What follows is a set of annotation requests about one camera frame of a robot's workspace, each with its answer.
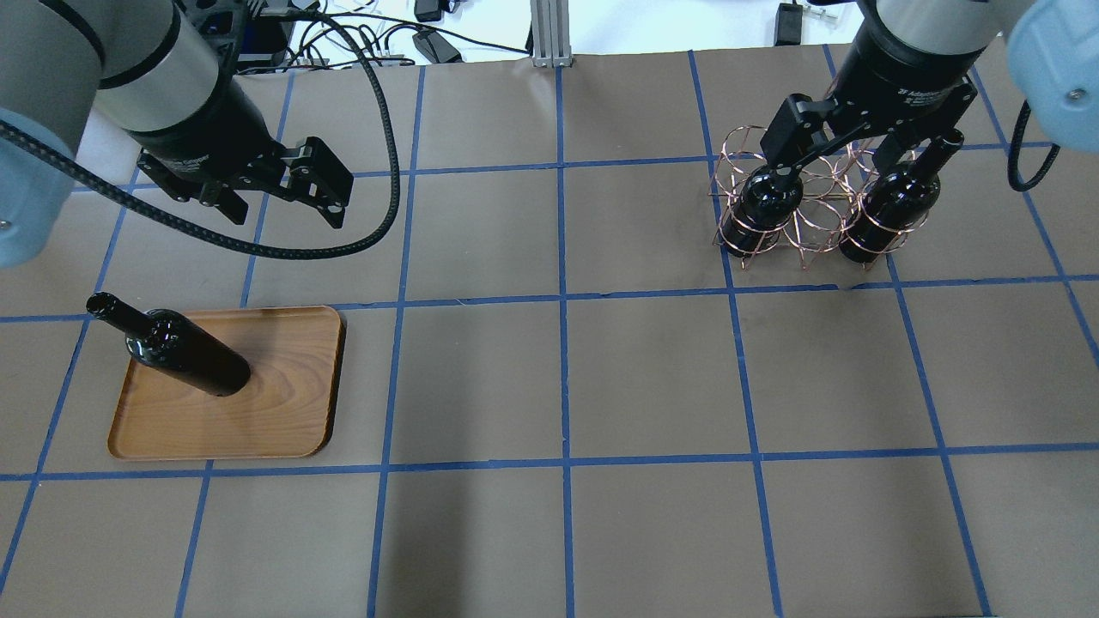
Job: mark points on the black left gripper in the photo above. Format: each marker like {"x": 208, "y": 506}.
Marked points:
{"x": 209, "y": 130}

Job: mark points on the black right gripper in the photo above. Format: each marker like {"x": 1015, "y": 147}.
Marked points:
{"x": 912, "y": 75}

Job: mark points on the dark wine bottle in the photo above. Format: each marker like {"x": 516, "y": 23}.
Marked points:
{"x": 174, "y": 345}
{"x": 764, "y": 205}
{"x": 896, "y": 202}

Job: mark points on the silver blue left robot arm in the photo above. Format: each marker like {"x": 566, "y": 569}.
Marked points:
{"x": 147, "y": 68}

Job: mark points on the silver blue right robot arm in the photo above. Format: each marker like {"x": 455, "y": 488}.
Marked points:
{"x": 1050, "y": 51}

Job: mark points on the brown wooden tray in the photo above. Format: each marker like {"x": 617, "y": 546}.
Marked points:
{"x": 287, "y": 408}

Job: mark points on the copper wire wine rack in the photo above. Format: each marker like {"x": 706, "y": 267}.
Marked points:
{"x": 836, "y": 190}

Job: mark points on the aluminium frame post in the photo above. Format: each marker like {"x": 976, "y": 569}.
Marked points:
{"x": 550, "y": 34}

